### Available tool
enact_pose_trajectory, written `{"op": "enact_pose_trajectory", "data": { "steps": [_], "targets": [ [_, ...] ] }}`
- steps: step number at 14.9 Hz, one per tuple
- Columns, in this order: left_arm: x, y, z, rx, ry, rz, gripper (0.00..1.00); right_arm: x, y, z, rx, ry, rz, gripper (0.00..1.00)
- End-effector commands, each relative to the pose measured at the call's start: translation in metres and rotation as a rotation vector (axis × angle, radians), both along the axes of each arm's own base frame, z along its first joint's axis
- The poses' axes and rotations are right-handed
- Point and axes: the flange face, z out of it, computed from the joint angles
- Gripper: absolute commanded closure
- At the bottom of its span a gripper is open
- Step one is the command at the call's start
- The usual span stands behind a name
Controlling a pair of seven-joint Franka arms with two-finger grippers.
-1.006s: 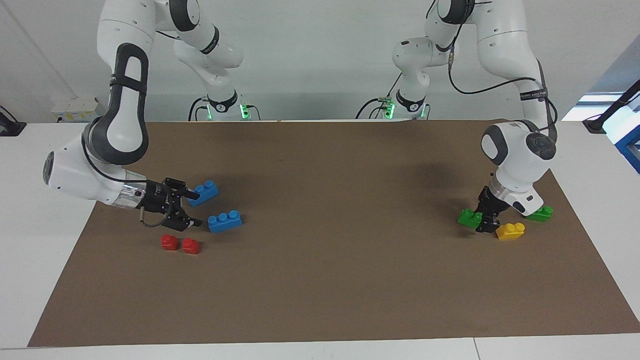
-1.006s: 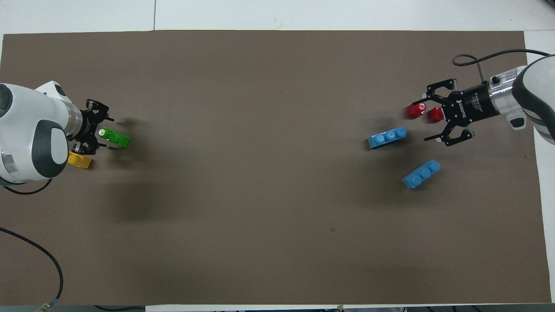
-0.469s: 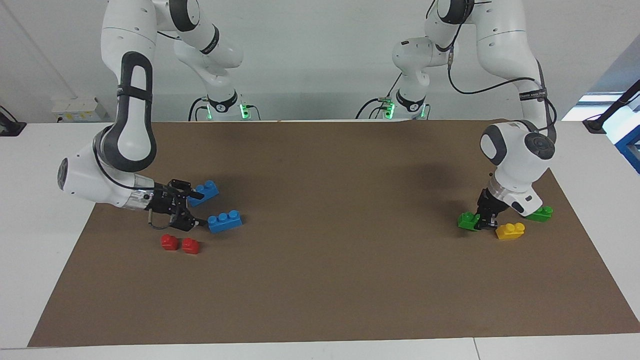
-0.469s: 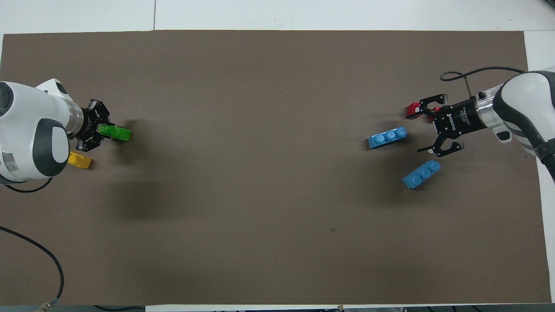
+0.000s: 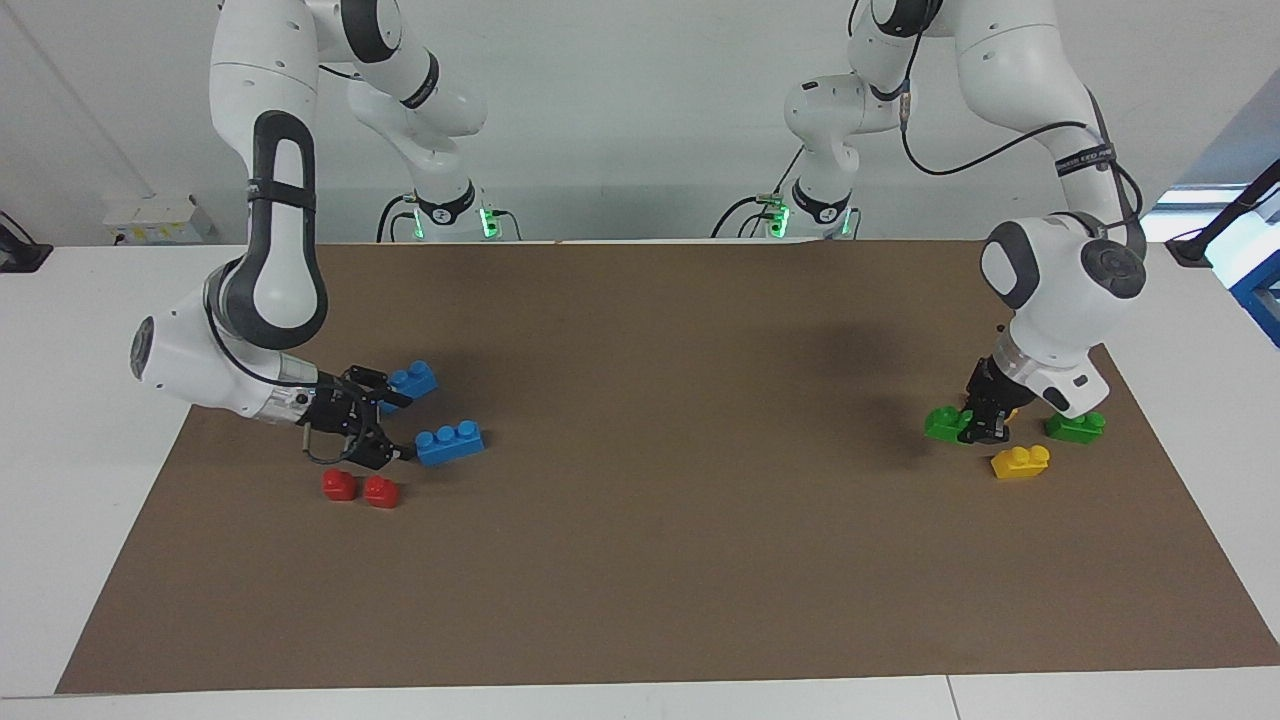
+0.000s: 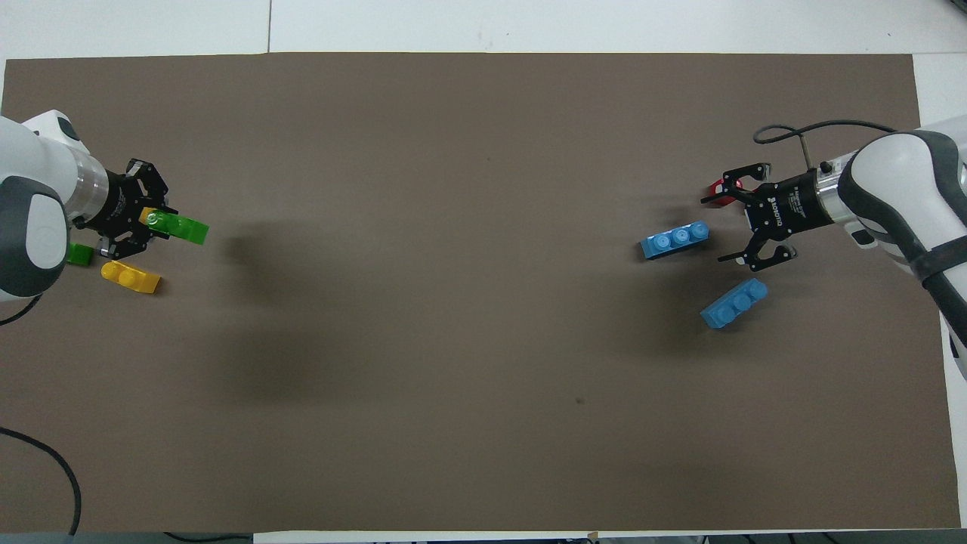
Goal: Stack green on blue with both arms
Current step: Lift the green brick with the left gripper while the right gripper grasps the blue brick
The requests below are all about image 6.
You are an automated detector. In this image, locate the blue three-stud brick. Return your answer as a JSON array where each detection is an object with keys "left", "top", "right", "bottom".
[
  {"left": 700, "top": 277, "right": 769, "bottom": 329},
  {"left": 639, "top": 221, "right": 711, "bottom": 261}
]

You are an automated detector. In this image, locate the red single-stud brick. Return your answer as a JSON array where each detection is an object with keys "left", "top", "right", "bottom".
[{"left": 706, "top": 179, "right": 745, "bottom": 206}]

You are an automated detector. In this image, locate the black cable at table edge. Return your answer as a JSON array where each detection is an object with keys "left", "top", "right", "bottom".
[{"left": 162, "top": 532, "right": 254, "bottom": 544}]

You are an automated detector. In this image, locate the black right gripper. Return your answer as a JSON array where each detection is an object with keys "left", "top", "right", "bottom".
[{"left": 700, "top": 162, "right": 832, "bottom": 273}]

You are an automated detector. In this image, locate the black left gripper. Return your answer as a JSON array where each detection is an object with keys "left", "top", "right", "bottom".
[{"left": 83, "top": 159, "right": 178, "bottom": 259}]

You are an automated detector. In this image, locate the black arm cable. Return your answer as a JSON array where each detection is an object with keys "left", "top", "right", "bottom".
[
  {"left": 0, "top": 293, "right": 82, "bottom": 537},
  {"left": 753, "top": 119, "right": 896, "bottom": 171}
]

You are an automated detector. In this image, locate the brown table mat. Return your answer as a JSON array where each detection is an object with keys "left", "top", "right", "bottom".
[{"left": 0, "top": 51, "right": 962, "bottom": 533}]

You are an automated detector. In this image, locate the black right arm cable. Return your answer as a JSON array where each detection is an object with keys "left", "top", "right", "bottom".
[{"left": 753, "top": 119, "right": 896, "bottom": 171}]

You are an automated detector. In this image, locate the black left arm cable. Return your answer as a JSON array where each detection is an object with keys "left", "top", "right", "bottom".
[{"left": 0, "top": 293, "right": 82, "bottom": 537}]

